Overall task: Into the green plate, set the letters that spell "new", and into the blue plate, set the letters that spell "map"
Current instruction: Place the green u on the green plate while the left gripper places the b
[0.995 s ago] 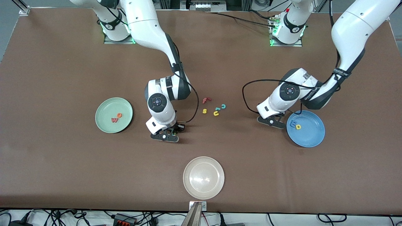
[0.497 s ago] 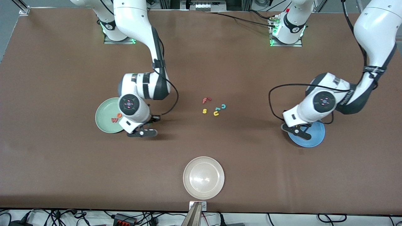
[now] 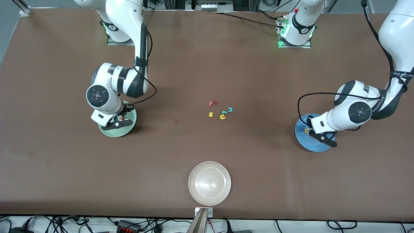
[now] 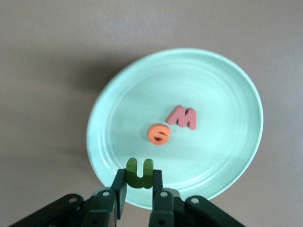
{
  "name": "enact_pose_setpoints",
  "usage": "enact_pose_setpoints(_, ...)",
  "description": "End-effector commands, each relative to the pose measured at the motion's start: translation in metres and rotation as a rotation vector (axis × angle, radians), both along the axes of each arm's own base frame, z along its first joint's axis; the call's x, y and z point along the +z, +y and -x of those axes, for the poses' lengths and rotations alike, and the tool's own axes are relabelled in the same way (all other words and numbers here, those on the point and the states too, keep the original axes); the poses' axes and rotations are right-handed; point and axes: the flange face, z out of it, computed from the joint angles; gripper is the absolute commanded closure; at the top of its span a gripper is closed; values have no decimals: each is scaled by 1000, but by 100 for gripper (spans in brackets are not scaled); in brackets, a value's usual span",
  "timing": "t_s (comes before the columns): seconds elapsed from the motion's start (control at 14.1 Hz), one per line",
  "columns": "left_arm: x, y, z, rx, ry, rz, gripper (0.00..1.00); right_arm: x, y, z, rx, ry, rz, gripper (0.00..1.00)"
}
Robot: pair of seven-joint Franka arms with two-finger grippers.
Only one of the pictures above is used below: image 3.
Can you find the silver electronics box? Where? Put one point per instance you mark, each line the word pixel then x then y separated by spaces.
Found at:
pixel 213 6

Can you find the black power adapter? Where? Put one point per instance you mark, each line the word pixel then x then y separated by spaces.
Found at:
pixel 19 230

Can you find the black red power strip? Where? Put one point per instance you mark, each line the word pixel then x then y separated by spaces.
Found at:
pixel 127 226

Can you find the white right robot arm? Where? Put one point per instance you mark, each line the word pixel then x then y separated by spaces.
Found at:
pixel 124 19

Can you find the brown table cover sheet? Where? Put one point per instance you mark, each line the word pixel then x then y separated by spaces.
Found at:
pixel 64 178

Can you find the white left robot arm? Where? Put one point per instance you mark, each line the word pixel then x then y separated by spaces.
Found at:
pixel 343 116

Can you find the green plate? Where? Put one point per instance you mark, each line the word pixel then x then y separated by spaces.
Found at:
pixel 119 132

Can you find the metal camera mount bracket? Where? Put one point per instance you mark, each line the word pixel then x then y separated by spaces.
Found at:
pixel 210 212

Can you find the red foam letter f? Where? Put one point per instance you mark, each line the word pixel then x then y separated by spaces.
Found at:
pixel 211 103

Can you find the aluminium profile strut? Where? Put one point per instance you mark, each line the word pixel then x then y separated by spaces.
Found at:
pixel 330 5

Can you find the aluminium camera pole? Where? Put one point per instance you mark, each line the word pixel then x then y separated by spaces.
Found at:
pixel 199 225

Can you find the blue plate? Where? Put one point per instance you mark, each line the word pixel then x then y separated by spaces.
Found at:
pixel 305 141

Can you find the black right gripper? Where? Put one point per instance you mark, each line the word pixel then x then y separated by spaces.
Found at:
pixel 123 113

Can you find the dark equipment rack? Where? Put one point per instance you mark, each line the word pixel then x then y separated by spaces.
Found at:
pixel 242 4

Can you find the white plate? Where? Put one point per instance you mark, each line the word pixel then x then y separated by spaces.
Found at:
pixel 210 183

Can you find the aluminium corner profile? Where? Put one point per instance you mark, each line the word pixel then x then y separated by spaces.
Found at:
pixel 24 9

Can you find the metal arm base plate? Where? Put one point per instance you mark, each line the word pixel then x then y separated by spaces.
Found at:
pixel 294 46
pixel 116 43

